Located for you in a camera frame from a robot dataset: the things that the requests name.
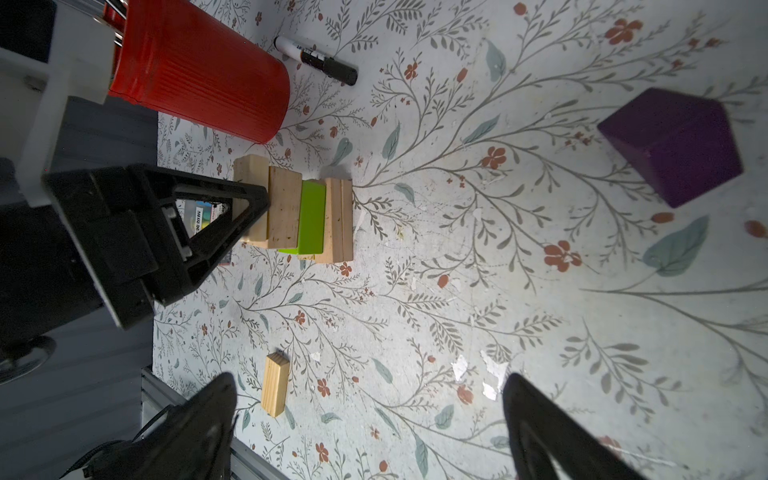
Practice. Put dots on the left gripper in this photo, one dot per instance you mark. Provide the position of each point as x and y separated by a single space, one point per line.
126 227

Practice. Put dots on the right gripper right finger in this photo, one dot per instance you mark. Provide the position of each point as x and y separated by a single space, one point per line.
541 434

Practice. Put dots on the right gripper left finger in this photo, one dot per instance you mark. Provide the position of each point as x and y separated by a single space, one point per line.
192 442

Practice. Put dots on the green block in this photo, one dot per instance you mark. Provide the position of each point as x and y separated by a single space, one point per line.
311 220

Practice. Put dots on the purple block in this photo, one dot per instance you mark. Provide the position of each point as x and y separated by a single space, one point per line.
681 145

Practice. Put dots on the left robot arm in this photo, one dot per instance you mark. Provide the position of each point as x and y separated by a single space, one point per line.
44 286

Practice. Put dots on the crayon box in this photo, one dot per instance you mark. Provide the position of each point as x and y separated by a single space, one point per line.
198 215

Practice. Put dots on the red pen cup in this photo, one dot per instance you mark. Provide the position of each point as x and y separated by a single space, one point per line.
178 60

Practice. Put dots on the black white marker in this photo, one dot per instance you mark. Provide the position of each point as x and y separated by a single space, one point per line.
331 67

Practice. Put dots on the floral table mat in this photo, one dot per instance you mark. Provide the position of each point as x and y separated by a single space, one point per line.
496 231

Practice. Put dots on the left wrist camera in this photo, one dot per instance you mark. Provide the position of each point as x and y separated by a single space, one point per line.
50 52

